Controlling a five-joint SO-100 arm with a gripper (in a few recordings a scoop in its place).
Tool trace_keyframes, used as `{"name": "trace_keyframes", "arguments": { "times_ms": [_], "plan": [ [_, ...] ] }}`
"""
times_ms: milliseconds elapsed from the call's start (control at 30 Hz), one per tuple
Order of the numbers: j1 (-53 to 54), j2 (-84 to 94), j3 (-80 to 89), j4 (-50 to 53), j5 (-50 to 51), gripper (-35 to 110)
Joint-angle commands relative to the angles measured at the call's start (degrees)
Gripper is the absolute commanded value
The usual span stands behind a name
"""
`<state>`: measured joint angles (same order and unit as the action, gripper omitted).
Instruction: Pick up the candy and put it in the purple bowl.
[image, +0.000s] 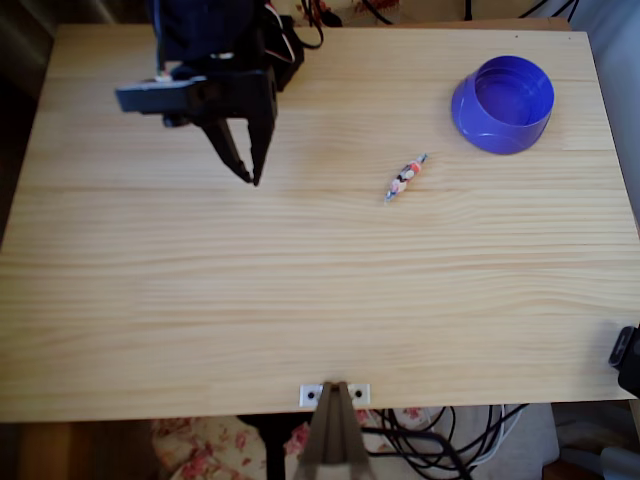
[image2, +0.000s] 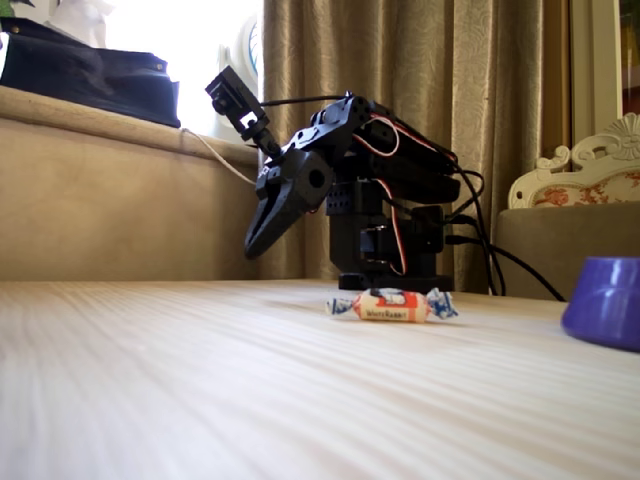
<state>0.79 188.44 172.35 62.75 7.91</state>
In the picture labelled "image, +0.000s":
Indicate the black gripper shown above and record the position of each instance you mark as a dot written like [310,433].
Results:
[246,102]

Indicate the colourful candy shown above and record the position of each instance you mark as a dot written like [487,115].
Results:
[405,176]

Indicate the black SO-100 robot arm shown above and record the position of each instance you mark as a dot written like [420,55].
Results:
[210,30]

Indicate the purple plastic bowl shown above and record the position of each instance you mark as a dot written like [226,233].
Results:
[502,105]

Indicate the black stand leg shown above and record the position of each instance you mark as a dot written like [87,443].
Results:
[272,445]

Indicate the floral patterned cushion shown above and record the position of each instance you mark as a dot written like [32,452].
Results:
[200,447]

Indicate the black webcam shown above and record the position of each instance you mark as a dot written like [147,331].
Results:
[627,357]

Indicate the grey white fabric bundle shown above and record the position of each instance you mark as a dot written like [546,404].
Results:
[590,442]

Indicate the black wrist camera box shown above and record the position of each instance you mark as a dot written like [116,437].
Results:
[150,97]

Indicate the silver metal mounting bracket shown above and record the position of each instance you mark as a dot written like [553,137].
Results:
[310,395]

